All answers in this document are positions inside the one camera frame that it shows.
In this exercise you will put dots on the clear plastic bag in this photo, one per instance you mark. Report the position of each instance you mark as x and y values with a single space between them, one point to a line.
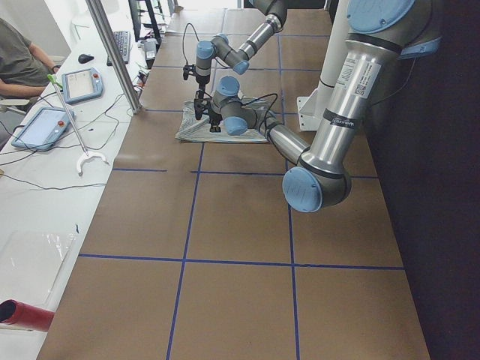
31 263

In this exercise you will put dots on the upper teach pendant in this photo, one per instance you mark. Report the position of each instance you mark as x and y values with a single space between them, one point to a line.
82 85

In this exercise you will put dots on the aluminium frame post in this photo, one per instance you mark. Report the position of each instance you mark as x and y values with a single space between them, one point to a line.
105 31

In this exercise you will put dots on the lower teach pendant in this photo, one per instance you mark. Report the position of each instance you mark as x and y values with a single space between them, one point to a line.
43 129

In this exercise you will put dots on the seated person in grey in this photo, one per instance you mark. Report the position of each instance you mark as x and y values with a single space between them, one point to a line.
25 67

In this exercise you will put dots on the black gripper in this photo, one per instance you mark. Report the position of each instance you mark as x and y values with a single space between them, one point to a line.
202 80
214 117

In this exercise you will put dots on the black keyboard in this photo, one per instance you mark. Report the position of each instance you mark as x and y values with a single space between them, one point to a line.
123 43

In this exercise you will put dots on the teach pendant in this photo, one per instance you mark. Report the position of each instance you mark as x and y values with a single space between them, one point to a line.
82 85
43 129

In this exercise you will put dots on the navy white striped polo shirt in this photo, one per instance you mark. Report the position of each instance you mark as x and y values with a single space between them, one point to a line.
202 131

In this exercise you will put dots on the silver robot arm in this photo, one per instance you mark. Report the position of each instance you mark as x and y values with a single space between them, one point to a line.
378 33
238 59

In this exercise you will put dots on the black computer mouse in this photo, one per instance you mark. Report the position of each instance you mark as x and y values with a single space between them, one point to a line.
85 58

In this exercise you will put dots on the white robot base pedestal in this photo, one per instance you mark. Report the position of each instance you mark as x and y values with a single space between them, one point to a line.
311 108

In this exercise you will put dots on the red bottle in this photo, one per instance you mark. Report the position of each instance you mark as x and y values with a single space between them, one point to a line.
25 316

